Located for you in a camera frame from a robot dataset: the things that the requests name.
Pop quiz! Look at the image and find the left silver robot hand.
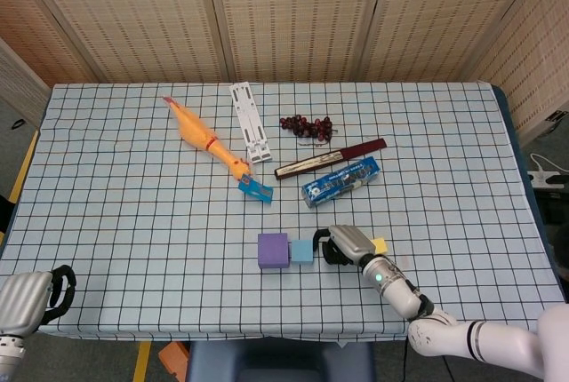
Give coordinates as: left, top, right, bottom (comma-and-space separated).
0, 265, 77, 337

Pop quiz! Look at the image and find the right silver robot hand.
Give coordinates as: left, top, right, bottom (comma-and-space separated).
313, 224, 377, 267

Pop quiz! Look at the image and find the medium blue foam cube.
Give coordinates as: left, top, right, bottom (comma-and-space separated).
290, 240, 315, 265

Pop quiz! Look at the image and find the large purple foam cube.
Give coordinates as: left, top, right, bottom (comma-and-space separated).
257, 232, 292, 271

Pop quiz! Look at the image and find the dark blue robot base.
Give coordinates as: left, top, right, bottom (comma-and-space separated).
186, 339, 375, 382

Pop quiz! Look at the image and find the blue cookie box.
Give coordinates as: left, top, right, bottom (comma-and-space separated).
301, 155, 381, 210

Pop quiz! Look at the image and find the dark red folded fan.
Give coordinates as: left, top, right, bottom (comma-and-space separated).
273, 138, 388, 181

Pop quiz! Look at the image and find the dark red grape bunch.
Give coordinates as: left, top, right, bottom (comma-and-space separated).
279, 115, 339, 148

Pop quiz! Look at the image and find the light blue checkered tablecloth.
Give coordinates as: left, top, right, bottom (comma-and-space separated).
0, 82, 568, 342

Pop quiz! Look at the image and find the white folding stand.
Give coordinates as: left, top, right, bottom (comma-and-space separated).
228, 83, 273, 164

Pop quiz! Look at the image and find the orange floor object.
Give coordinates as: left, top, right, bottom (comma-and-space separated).
158, 340, 190, 382

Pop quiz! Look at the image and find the yellow rubber chicken toy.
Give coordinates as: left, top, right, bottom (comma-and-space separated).
162, 96, 253, 182

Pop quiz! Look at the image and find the white power strip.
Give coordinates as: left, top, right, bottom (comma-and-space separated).
527, 170, 569, 187

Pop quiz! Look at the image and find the woven bamboo screen panel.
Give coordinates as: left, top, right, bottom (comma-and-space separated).
470, 0, 569, 146
0, 37, 51, 131
204, 0, 393, 84
355, 0, 550, 84
8, 0, 230, 84
0, 0, 101, 85

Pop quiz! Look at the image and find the white power cable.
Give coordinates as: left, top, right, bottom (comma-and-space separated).
531, 153, 562, 174

